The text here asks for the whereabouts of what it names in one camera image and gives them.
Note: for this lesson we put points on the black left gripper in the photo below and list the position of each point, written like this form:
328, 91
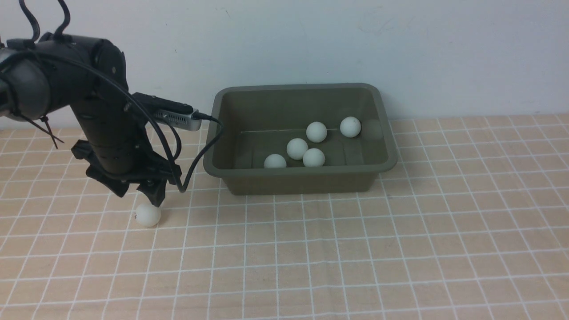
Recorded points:
130, 162

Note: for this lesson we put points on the white ping-pong ball with logo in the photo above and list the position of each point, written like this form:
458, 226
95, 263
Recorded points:
313, 158

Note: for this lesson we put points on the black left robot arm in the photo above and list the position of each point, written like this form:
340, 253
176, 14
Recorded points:
89, 75

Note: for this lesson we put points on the olive green plastic bin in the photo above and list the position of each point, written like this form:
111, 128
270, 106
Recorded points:
261, 120

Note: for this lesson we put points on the checkered orange tablecloth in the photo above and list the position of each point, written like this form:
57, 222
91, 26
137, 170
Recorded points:
471, 224

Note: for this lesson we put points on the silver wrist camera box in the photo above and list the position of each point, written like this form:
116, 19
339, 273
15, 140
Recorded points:
179, 115

